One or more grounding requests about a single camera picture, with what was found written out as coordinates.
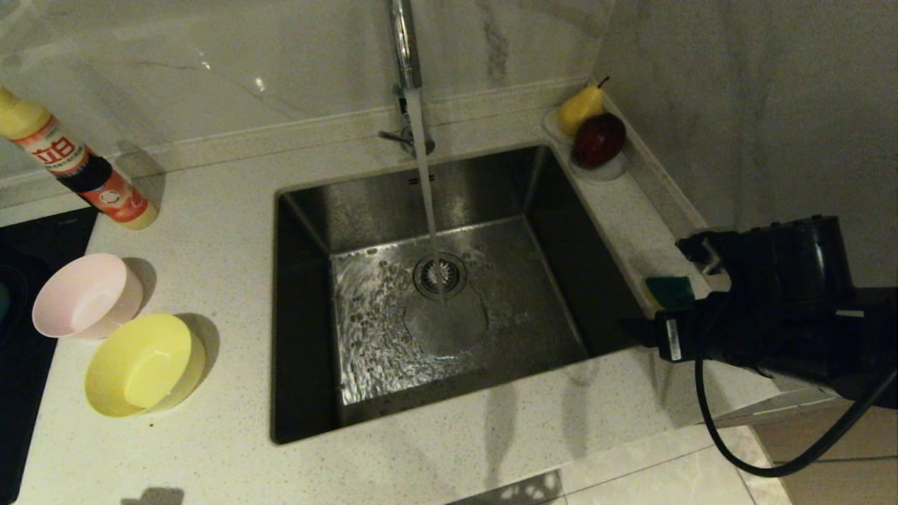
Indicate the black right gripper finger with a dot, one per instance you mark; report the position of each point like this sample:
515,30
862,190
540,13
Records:
640,333

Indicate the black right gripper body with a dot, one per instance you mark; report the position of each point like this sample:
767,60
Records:
691,330

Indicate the green and yellow sponge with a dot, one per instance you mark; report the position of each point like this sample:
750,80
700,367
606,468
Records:
670,291

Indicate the chrome faucet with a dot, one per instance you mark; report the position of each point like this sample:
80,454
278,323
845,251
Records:
403,42

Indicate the yellow plastic bowl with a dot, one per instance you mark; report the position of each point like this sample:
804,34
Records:
140,368

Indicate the pink plastic bowl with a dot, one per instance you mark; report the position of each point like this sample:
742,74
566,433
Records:
84,298

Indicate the orange dish soap bottle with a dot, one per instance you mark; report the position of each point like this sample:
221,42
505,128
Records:
70,161

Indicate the blue plastic bowl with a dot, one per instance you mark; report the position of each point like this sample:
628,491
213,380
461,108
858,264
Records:
3,301

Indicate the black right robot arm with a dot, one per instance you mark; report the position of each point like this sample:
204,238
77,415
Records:
807,301

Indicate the stainless steel sink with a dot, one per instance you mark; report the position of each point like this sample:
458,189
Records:
491,330

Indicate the round metal sink drain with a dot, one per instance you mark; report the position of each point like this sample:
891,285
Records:
439,275

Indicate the small white dish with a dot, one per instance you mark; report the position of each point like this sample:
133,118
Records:
603,172

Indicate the dark red apple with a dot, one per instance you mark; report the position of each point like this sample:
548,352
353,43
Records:
598,139

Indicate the yellow pear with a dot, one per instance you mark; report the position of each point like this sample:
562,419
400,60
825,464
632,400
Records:
581,109

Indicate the black induction cooktop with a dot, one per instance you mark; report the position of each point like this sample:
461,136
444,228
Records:
28,315

